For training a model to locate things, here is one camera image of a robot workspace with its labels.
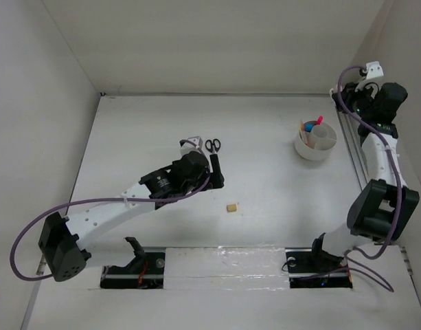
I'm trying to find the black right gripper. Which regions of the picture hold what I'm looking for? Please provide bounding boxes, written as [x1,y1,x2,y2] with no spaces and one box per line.
[332,79,376,119]

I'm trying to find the small tan eraser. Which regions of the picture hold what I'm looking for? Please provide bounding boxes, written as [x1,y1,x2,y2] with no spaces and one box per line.
[226,204,237,212]

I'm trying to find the black handled scissors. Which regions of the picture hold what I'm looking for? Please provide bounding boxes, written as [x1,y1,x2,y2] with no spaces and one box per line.
[205,138,221,154]

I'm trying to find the blue black thick highlighter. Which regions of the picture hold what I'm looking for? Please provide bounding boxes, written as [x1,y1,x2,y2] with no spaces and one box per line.
[304,122,315,133]

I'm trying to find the thin pink highlighter pen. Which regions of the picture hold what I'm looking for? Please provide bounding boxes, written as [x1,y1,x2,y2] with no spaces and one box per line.
[299,121,308,145]

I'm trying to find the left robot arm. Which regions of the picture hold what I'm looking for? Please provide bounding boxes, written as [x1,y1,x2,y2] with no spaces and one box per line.
[38,151,225,282]

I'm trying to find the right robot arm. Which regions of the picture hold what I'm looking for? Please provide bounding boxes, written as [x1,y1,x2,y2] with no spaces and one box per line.
[308,82,420,271]

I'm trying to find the white round compartment container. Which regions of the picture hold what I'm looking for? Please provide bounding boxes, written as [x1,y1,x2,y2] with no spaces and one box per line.
[294,120,337,161]

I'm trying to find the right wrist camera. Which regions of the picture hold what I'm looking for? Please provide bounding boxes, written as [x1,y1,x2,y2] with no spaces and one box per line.
[359,61,384,82]

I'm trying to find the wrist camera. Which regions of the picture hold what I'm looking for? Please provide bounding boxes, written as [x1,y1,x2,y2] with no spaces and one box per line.
[359,61,384,82]
[179,136,203,156]

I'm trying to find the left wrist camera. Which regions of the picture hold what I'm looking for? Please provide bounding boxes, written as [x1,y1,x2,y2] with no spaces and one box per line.
[179,136,203,156]

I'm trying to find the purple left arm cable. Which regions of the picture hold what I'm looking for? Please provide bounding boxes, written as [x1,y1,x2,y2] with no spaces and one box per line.
[9,139,211,281]

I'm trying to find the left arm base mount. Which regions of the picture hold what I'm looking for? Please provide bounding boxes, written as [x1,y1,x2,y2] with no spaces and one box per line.
[100,236,166,289]

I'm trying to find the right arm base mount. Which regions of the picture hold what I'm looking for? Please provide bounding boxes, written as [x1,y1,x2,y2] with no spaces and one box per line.
[281,234,353,289]

